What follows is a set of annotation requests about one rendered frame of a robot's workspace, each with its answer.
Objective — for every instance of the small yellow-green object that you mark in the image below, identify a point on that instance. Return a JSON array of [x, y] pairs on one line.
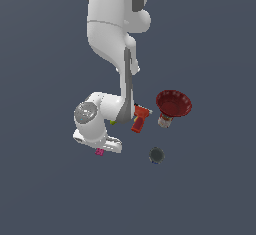
[[113, 122]]

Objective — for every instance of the white can with red label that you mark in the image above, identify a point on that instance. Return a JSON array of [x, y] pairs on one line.
[[164, 120]]

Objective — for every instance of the small magenta block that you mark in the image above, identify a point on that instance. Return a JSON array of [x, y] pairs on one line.
[[99, 152]]

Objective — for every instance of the dark red fluted bowl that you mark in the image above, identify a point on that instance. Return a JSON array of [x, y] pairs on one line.
[[174, 103]]

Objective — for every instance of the red power drill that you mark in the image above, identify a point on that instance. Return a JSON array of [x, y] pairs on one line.
[[139, 119]]

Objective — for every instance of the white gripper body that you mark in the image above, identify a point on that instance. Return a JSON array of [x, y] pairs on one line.
[[100, 141]]

